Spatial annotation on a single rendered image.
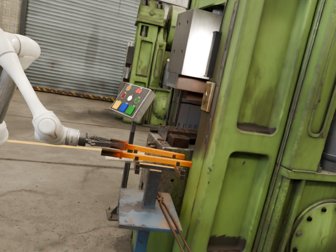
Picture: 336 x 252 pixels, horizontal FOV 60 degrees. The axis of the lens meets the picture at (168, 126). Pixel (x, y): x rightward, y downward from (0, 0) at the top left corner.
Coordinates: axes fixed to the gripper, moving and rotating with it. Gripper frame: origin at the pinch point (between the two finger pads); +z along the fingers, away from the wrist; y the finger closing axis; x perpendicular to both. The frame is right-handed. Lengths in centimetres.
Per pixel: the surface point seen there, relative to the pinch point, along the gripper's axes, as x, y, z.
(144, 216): -27.4, 22.4, 17.7
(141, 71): 31, -530, 43
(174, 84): 36, -36, 30
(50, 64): -9, -806, -217
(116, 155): -2.1, 12.2, -0.1
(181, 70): 45, -29, 31
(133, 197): -27.5, 2.9, 13.4
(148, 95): 21, -81, 20
